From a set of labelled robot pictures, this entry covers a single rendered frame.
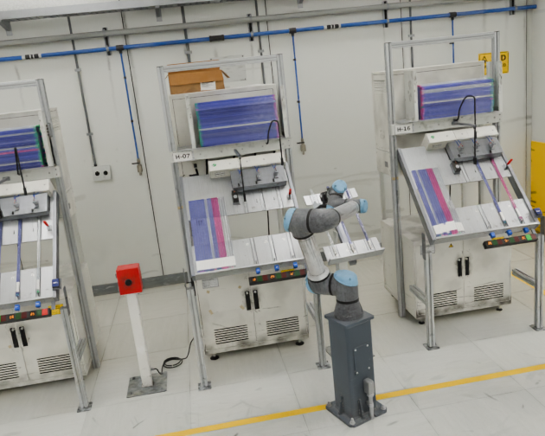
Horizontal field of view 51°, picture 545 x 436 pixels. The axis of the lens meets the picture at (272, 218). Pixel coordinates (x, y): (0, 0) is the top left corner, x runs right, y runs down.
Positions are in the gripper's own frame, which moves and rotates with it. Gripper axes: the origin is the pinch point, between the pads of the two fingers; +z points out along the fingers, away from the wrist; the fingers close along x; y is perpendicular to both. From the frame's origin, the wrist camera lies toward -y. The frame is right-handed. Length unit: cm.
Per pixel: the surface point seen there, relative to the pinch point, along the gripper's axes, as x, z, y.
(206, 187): 60, 31, 38
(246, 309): 48, 61, -38
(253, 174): 31, 22, 39
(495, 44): -139, -21, 86
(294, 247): 19.3, 13.3, -15.2
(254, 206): 34.5, 23.1, 17.9
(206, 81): 46, 26, 110
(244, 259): 50, 16, -16
